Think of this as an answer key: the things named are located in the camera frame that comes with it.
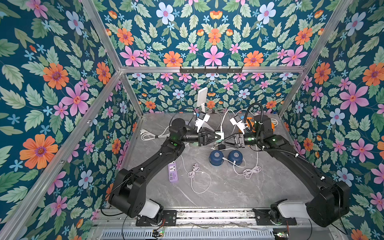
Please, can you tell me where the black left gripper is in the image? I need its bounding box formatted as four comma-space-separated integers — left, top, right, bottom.
176, 129, 218, 149

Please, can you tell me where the black power strip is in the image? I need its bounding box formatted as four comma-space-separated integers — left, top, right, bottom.
216, 144, 227, 151

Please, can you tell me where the dark blue meat grinder front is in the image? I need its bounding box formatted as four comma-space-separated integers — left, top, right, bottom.
227, 150, 243, 166

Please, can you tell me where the dark blue meat grinder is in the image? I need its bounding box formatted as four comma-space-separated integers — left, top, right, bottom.
227, 150, 243, 166
209, 150, 224, 166

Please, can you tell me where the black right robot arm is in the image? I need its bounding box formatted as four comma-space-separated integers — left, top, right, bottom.
222, 115, 350, 228

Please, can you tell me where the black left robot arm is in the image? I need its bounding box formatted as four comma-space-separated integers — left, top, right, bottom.
108, 118, 221, 222

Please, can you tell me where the orange shark plush toy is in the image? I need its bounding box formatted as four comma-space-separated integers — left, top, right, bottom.
245, 116, 276, 133

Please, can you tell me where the white folding desk lamp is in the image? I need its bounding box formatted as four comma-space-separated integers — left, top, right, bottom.
197, 87, 208, 113

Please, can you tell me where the purple power strip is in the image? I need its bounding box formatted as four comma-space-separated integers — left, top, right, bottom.
168, 161, 179, 183

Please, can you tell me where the black wall hook rail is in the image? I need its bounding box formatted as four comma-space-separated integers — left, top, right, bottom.
179, 66, 243, 74

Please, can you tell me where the white purple strip cord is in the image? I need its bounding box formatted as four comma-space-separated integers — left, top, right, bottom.
140, 124, 172, 142

